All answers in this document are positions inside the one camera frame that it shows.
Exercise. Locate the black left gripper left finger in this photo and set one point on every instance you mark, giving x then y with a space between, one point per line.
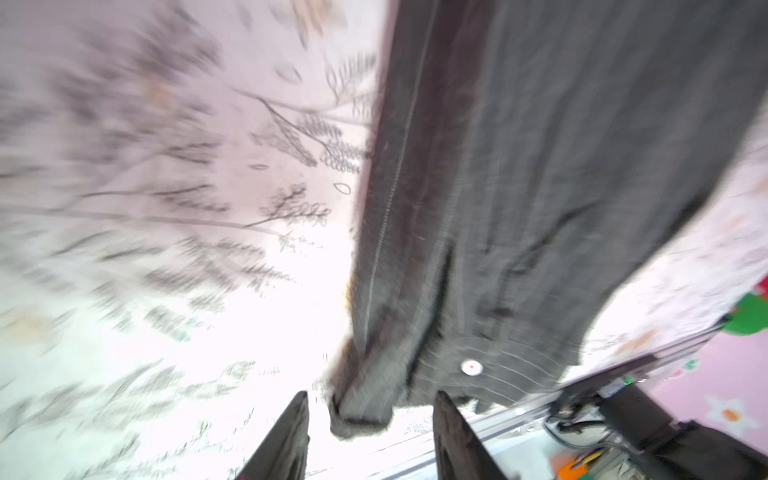
282 454

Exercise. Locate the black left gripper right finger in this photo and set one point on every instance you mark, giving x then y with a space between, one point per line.
459 453

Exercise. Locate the dark grey pinstriped shirt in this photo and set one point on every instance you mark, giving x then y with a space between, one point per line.
530 157

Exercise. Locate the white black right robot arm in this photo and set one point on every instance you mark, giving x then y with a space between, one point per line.
664 448

